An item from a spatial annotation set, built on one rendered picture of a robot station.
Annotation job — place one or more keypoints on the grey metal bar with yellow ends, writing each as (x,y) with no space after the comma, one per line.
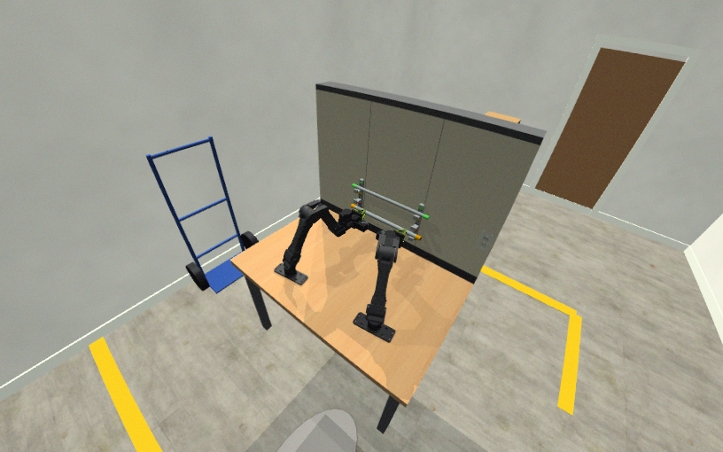
(413,235)

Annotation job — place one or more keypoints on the grey metal bar with green end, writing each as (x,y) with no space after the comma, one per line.
(391,201)

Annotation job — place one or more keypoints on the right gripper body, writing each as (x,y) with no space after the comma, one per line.
(401,237)

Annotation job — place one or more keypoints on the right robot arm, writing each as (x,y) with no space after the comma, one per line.
(376,308)

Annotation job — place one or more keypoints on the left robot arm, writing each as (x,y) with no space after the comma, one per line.
(292,255)

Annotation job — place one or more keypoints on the dark grey wall panel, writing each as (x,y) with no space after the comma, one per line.
(466,168)

